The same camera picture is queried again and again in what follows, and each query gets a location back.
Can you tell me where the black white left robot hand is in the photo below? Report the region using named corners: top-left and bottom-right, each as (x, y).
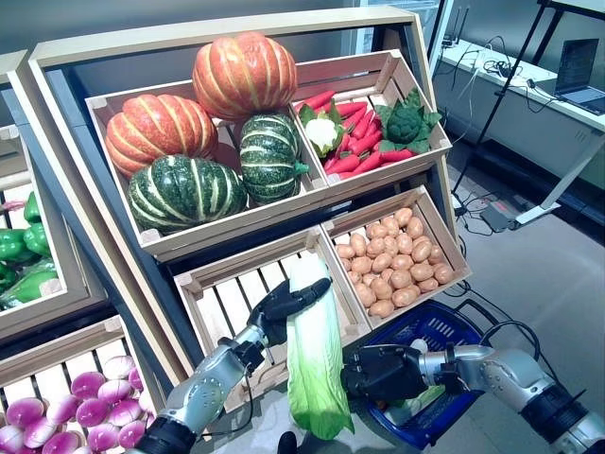
top-left (245, 277), bottom-right (334, 349)

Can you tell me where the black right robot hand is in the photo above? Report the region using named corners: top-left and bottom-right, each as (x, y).
top-left (339, 343), bottom-right (429, 403)

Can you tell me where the blue plastic shopping basket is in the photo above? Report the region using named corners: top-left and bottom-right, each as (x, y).
top-left (366, 298), bottom-right (493, 450)

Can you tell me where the wooden cabbage crate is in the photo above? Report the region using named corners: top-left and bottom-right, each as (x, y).
top-left (173, 226), bottom-right (372, 412)

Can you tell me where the wooden pumpkin crate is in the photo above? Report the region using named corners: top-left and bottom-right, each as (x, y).
top-left (84, 78), bottom-right (330, 264)

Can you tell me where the black left robot foot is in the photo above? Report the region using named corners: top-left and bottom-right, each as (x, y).
top-left (277, 430), bottom-right (303, 454)

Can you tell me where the wooden potato crate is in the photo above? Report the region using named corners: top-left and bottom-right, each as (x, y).
top-left (320, 185), bottom-right (473, 331)

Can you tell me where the green striped pumpkin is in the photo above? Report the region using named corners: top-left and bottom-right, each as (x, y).
top-left (126, 154), bottom-right (250, 236)
top-left (239, 113), bottom-right (311, 205)

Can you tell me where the wooden carrot crate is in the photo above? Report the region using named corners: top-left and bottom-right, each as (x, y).
top-left (288, 48), bottom-right (453, 200)

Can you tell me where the grey power adapter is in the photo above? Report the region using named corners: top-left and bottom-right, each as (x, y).
top-left (479, 205), bottom-right (511, 233)

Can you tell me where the white cauliflower with leaves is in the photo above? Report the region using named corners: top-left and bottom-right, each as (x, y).
top-left (298, 102), bottom-right (348, 160)

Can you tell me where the wooden pepper crate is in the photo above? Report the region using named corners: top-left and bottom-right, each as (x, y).
top-left (0, 123), bottom-right (110, 341)

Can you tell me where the orange striped pumpkin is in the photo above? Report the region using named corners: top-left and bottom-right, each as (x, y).
top-left (192, 31), bottom-right (299, 122)
top-left (104, 93), bottom-right (219, 180)

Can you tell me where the green broccoli with leaves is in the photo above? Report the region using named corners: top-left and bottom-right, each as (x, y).
top-left (374, 87), bottom-right (443, 155)

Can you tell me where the green bell pepper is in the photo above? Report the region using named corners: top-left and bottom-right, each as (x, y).
top-left (0, 228), bottom-right (29, 261)
top-left (22, 190), bottom-right (46, 226)
top-left (23, 221), bottom-right (53, 259)
top-left (0, 269), bottom-right (61, 311)

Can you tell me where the white office desk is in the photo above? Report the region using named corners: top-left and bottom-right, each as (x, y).
top-left (437, 37), bottom-right (605, 226)

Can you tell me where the black tripod stand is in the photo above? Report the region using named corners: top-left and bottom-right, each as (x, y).
top-left (448, 0), bottom-right (605, 198)

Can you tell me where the black router with antennas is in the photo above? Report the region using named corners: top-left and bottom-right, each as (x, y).
top-left (441, 5), bottom-right (470, 49)

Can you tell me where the wooden neighbour display shelf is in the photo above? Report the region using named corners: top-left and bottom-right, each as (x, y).
top-left (0, 49), bottom-right (185, 454)

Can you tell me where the dark grey laptop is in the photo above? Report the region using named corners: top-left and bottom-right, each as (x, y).
top-left (538, 38), bottom-right (605, 114)

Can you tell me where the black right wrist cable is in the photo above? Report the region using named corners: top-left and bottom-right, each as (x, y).
top-left (479, 320), bottom-right (543, 360)

